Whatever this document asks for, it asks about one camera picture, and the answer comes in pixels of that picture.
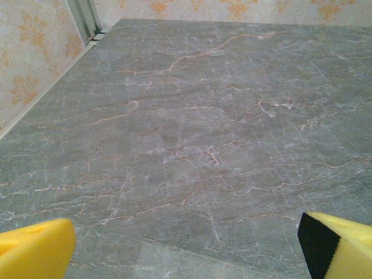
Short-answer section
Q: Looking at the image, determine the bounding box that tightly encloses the aluminium frame post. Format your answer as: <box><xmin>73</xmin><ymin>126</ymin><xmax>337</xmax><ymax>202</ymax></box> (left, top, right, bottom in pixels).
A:
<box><xmin>66</xmin><ymin>0</ymin><xmax>102</xmax><ymax>47</ymax></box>

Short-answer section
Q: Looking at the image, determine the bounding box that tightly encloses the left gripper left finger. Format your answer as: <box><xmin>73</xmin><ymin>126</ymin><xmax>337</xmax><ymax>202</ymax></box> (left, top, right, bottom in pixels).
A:
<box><xmin>0</xmin><ymin>217</ymin><xmax>77</xmax><ymax>279</ymax></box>

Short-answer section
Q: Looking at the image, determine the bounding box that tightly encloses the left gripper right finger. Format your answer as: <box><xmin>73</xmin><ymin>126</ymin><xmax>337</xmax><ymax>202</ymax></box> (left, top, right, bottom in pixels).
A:
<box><xmin>298</xmin><ymin>211</ymin><xmax>372</xmax><ymax>279</ymax></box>

